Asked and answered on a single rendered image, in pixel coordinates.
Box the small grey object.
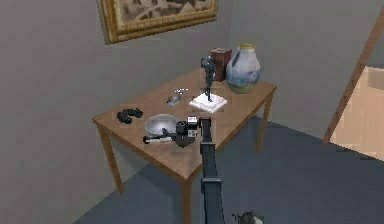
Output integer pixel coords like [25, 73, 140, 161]
[166, 95, 183, 107]

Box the brown wooden table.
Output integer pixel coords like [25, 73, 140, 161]
[92, 66, 278, 224]

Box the black curved object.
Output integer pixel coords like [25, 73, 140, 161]
[116, 107, 144, 125]

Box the brown wooden door frame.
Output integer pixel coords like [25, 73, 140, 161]
[322, 5, 384, 145]

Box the white blue painted vase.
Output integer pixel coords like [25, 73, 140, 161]
[225, 42, 263, 95]

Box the gold framed picture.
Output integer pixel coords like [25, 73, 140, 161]
[96, 0, 220, 46]

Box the dark figurine on white base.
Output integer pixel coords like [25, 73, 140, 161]
[188, 55, 229, 114]

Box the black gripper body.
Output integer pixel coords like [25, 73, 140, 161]
[172, 120, 198, 149]

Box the grey black round object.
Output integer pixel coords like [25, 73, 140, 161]
[231, 210, 265, 224]

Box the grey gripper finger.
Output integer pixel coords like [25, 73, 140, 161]
[143, 136, 176, 145]
[143, 127, 178, 144]

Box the grey metal bowl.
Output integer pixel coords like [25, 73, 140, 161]
[143, 113, 180, 137]

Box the brown box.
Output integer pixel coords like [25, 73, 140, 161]
[208, 47, 233, 83]

